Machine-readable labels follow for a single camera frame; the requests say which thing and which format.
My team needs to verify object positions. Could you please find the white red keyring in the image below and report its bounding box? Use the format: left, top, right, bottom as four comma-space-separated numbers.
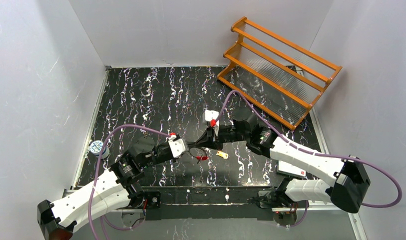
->
189, 147, 208, 164

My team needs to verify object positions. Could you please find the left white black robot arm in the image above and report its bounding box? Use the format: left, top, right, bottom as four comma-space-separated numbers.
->
37, 135, 195, 240

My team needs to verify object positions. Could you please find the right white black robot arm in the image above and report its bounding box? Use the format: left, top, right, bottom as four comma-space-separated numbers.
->
194, 110, 371, 214

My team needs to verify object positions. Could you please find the white box with red mark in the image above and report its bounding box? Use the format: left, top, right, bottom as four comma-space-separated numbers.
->
277, 160, 306, 178

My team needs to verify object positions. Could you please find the orange wooden rack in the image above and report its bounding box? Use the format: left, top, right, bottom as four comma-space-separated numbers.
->
217, 16, 342, 130

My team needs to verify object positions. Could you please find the small blue white jar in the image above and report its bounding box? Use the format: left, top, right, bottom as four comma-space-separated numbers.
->
88, 140, 110, 159

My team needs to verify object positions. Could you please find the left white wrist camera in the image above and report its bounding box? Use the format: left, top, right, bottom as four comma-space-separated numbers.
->
167, 133, 187, 159

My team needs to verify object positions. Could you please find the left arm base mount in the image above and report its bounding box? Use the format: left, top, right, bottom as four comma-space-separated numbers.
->
123, 188, 162, 213

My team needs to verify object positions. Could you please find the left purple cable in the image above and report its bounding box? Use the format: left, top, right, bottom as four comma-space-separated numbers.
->
87, 124, 172, 240

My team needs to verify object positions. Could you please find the purple cable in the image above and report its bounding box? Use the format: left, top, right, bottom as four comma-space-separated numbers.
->
215, 90, 403, 228
87, 124, 172, 240

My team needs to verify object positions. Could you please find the aluminium frame rail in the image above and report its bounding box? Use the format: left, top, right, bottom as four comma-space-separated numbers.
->
58, 187, 360, 213

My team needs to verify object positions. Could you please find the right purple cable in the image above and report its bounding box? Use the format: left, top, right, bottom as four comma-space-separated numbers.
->
215, 90, 403, 228

